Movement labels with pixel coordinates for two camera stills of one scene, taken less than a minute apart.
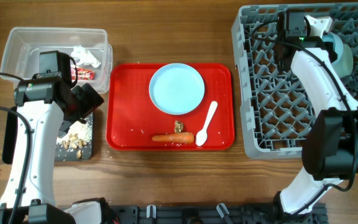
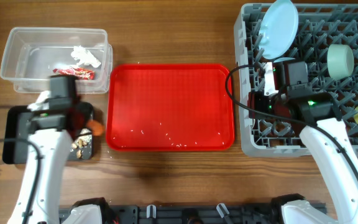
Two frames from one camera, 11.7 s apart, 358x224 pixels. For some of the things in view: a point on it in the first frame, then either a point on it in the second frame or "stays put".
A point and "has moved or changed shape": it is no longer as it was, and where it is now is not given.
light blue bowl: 176,89 -> 278,27
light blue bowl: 338,48 has moved or changed shape
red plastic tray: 132,118 stays put
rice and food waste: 79,134 stays put
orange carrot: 186,137 -> 97,128
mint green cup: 344,67 stays put
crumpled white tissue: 84,56 stays put
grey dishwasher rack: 276,110 stays put
